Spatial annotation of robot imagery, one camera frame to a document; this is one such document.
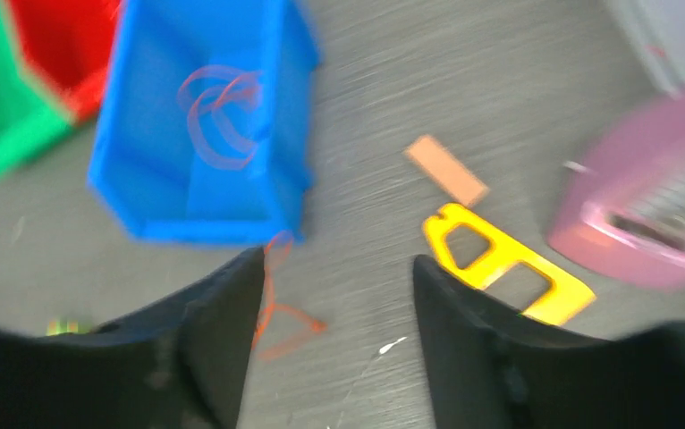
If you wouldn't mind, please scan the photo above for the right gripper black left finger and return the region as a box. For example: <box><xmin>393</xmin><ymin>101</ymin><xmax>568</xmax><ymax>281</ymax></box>
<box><xmin>0</xmin><ymin>247</ymin><xmax>265</xmax><ymax>428</ymax></box>

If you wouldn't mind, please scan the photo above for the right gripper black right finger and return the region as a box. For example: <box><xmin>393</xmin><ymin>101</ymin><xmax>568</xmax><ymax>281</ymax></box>
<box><xmin>412</xmin><ymin>255</ymin><xmax>685</xmax><ymax>428</ymax></box>

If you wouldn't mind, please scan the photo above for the red orange cable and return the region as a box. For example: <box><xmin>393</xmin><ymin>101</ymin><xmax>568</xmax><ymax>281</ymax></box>
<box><xmin>176</xmin><ymin>63</ymin><xmax>329</xmax><ymax>364</ymax></box>

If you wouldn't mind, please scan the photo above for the green frog toy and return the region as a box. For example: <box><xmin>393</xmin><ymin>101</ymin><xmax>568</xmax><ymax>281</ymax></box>
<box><xmin>46</xmin><ymin>318</ymin><xmax>86</xmax><ymax>336</ymax></box>

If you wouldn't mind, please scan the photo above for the small orange block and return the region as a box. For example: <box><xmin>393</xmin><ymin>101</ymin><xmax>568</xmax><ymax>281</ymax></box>
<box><xmin>403</xmin><ymin>135</ymin><xmax>489</xmax><ymax>206</ymax></box>

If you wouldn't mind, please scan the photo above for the pink metronome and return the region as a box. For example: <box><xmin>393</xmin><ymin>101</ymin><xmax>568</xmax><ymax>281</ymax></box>
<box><xmin>548</xmin><ymin>91</ymin><xmax>685</xmax><ymax>290</ymax></box>

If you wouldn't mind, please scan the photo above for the blue plastic bin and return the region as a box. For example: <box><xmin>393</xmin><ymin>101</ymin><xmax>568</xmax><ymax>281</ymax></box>
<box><xmin>88</xmin><ymin>1</ymin><xmax>321</xmax><ymax>246</ymax></box>

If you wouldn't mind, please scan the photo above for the red plastic bin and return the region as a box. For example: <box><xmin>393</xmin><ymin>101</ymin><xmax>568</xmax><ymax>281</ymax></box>
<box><xmin>5</xmin><ymin>0</ymin><xmax>123</xmax><ymax>122</ymax></box>

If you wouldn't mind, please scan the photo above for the right yellow triangle frame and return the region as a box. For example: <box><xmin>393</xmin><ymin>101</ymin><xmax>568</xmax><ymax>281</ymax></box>
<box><xmin>422</xmin><ymin>203</ymin><xmax>596</xmax><ymax>326</ymax></box>

